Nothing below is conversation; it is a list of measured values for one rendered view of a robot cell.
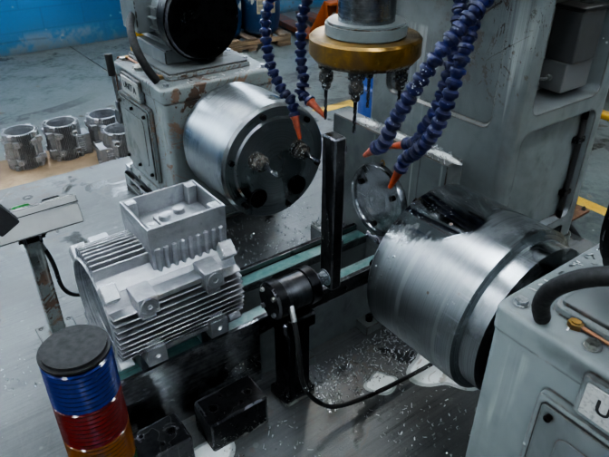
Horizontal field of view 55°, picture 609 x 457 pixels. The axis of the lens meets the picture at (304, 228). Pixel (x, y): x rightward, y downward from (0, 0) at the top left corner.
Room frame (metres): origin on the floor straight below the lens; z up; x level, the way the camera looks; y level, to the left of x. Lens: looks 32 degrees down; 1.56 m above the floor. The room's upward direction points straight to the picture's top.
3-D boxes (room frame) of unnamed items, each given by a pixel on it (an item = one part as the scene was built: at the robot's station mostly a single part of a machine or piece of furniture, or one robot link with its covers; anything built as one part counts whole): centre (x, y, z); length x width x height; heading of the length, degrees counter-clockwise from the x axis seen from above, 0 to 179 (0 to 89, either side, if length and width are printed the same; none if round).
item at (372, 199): (0.98, -0.14, 1.01); 0.15 x 0.02 x 0.15; 36
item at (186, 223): (0.74, 0.19, 1.11); 0.12 x 0.11 x 0.07; 126
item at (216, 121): (1.21, 0.14, 1.04); 0.37 x 0.25 x 0.25; 36
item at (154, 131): (1.41, 0.29, 0.99); 0.35 x 0.31 x 0.37; 36
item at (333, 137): (0.74, -0.04, 1.12); 0.04 x 0.03 x 0.26; 126
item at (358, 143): (1.02, -0.19, 0.97); 0.30 x 0.11 x 0.34; 36
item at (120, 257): (0.72, 0.23, 1.01); 0.20 x 0.19 x 0.19; 126
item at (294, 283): (0.77, -0.15, 0.92); 0.45 x 0.13 x 0.24; 126
